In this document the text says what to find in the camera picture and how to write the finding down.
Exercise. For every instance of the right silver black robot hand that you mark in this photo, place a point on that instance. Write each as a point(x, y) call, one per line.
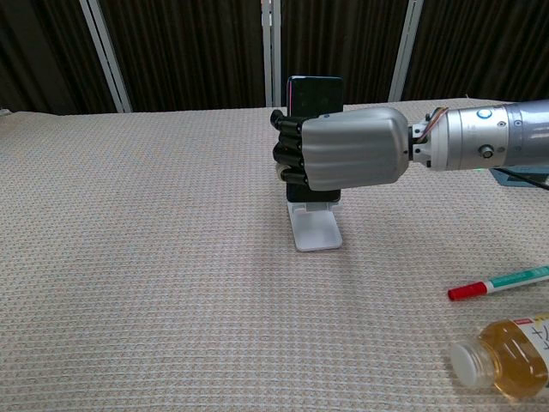
point(351, 148)

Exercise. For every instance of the black smartphone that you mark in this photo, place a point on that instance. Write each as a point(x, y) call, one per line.
point(315, 96)

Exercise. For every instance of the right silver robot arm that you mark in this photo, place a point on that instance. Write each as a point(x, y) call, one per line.
point(484, 135)

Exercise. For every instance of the white phone stand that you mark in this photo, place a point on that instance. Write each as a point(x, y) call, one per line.
point(315, 229)

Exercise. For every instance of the dark corrugated screen panel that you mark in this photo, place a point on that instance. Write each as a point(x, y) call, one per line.
point(339, 38)
point(184, 51)
point(47, 51)
point(484, 47)

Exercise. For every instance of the blue cube box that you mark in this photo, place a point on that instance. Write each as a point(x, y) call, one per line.
point(521, 177)

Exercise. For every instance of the red capped green marker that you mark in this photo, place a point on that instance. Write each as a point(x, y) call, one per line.
point(497, 284)

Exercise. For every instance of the beige woven tablecloth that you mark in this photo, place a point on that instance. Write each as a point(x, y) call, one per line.
point(171, 257)

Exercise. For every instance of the amber tea bottle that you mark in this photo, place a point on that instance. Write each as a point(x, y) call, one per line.
point(506, 358)

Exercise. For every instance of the grey metal screen post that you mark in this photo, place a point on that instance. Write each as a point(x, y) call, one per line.
point(270, 51)
point(105, 56)
point(405, 49)

